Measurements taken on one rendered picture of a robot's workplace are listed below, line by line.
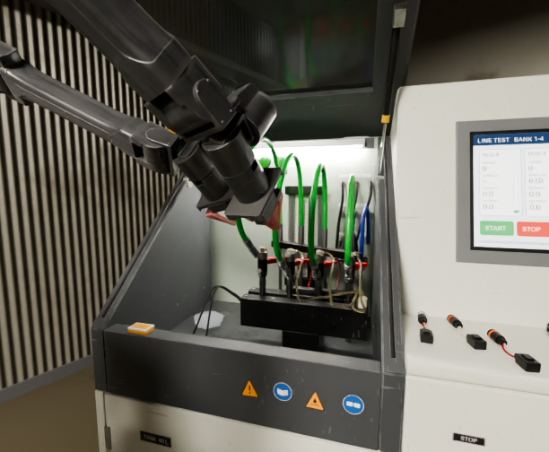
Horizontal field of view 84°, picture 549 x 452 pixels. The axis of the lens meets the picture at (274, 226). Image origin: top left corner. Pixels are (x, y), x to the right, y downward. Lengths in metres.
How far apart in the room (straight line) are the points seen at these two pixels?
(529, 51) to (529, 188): 2.36
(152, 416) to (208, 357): 0.22
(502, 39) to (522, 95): 2.28
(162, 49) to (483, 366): 0.66
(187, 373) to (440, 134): 0.83
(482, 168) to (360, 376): 0.56
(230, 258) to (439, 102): 0.85
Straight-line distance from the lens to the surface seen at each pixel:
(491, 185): 0.89
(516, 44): 3.25
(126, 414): 0.93
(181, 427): 0.85
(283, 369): 0.67
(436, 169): 0.88
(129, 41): 0.38
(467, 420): 0.70
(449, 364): 0.65
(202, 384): 0.76
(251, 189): 0.45
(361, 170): 1.09
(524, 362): 0.69
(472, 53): 3.27
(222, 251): 1.23
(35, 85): 0.80
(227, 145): 0.40
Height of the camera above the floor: 1.28
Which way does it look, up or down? 7 degrees down
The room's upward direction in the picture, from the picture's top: straight up
